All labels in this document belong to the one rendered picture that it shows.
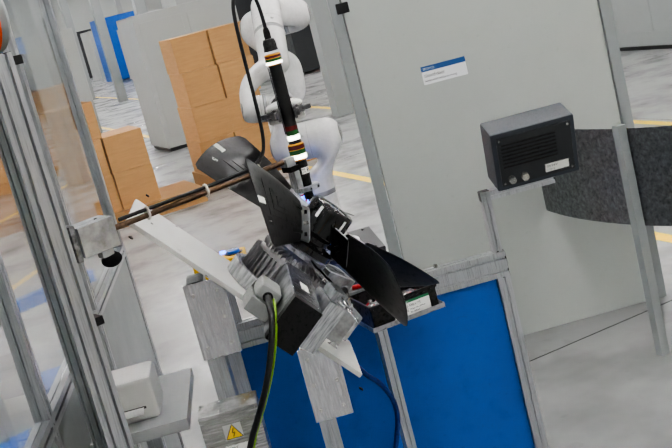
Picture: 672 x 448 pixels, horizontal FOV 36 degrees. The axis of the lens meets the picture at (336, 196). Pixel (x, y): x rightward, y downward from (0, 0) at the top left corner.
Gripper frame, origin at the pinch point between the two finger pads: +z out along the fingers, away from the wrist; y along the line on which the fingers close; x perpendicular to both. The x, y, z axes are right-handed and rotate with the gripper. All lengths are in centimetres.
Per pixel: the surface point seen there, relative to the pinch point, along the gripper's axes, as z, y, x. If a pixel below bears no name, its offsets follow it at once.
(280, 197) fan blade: 27.1, 7.4, -16.2
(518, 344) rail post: -36, -53, -92
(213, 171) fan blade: 6.1, 22.0, -8.9
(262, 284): 40, 16, -32
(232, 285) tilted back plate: 23.2, 24.1, -34.7
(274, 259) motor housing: 16.7, 12.7, -32.8
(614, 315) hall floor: -175, -128, -145
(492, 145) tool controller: -30, -58, -28
